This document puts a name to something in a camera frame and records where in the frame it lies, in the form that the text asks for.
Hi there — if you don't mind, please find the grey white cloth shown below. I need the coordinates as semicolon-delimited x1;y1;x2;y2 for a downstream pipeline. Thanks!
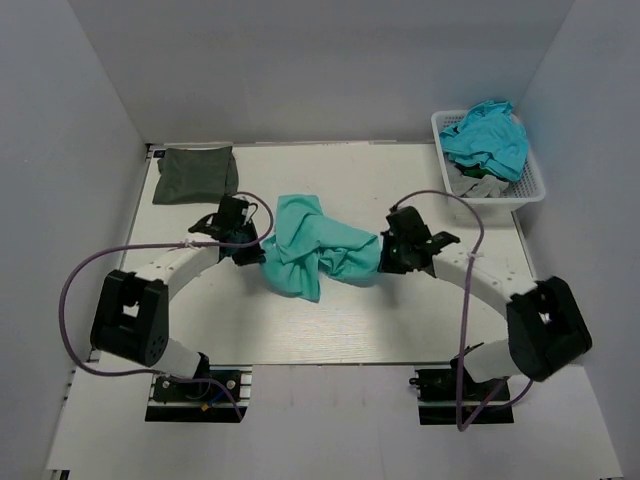
445;162;509;198

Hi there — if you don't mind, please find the teal green t-shirt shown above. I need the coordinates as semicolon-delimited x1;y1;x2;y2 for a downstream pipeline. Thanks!
262;194;381;302

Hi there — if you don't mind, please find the white plastic basket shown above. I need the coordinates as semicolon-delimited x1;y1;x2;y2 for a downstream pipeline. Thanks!
431;110;546;217

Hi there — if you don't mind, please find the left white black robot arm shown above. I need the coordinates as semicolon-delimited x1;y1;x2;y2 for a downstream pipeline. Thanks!
90;195;265;399

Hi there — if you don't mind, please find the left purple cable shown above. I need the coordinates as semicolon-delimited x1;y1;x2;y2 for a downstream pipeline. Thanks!
59;191;277;423

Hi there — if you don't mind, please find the light blue t-shirt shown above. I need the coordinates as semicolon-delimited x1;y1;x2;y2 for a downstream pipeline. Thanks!
439;100;529;182

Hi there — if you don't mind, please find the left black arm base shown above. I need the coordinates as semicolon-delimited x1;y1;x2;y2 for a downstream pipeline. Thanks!
145;366;252;424

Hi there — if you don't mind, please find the dark green cloth in basket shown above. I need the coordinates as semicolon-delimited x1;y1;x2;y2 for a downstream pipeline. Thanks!
462;169;487;179

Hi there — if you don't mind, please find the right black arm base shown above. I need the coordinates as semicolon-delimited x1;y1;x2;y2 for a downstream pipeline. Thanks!
409;368;514;426

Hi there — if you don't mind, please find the folded dark grey t-shirt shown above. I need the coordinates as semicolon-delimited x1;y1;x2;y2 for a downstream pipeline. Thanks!
152;146;239;205

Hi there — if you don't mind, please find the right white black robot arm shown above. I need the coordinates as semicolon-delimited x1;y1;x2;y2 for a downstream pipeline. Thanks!
378;206;593;399

